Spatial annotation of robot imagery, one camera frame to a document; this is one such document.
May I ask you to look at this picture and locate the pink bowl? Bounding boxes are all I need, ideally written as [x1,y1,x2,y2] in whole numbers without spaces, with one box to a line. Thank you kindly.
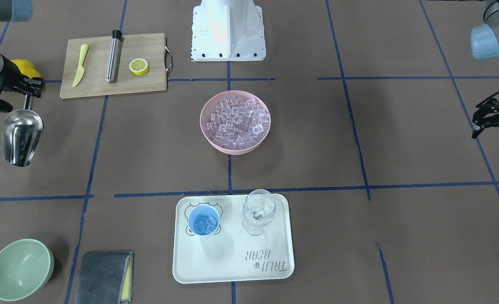
[200,90,272,155]

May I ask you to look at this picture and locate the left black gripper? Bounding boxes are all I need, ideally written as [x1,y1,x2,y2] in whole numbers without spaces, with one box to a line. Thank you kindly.
[472,98,499,139]

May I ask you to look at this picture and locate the green ceramic bowl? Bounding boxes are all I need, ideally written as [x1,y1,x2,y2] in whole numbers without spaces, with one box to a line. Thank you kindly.
[0,239,54,301]

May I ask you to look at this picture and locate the wooden cutting board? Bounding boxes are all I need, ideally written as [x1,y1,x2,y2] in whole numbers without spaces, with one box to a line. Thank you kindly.
[60,33,168,99]

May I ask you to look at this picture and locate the stainless steel muddler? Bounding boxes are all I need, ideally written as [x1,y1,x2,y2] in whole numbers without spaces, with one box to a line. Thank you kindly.
[106,30,123,84]

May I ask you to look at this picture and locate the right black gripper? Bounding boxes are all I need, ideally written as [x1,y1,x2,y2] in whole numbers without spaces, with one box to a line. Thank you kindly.
[0,57,44,112]

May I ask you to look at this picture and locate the lemon half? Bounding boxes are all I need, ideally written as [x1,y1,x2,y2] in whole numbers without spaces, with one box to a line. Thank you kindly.
[128,58,149,76]

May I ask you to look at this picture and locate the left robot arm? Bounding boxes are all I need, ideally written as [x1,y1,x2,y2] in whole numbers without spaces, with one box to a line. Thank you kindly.
[471,0,499,139]

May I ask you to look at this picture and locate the stainless steel scoop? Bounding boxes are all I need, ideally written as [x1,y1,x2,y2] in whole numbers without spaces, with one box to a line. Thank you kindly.
[2,94,44,168]

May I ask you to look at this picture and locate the ice cubes in cup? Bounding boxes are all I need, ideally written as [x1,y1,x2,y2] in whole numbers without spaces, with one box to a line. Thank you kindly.
[193,216,219,236]

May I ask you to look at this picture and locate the whole yellow lemon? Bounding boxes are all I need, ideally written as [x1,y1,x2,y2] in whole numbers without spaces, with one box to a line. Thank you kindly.
[20,67,42,79]

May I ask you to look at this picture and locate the folded grey cloth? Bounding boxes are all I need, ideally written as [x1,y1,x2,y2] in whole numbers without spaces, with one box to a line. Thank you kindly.
[75,251,134,304]

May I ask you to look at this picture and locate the cream bear serving tray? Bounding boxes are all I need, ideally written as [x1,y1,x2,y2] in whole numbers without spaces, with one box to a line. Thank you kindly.
[172,193,295,284]

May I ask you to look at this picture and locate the blue plastic cup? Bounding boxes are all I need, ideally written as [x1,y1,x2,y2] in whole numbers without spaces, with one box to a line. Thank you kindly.
[187,204,220,236]

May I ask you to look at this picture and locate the yellow plastic knife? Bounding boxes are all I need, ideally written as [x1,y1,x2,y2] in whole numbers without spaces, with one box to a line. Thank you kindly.
[72,44,89,88]

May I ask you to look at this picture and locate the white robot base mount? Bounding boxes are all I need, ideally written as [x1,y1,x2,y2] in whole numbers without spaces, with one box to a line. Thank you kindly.
[190,0,267,62]

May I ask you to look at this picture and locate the pile of clear ice cubes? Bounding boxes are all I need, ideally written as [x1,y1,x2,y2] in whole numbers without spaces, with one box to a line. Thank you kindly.
[206,97,271,150]

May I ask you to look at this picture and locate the clear wine glass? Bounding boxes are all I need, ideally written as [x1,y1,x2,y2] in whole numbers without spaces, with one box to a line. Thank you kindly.
[242,189,277,236]

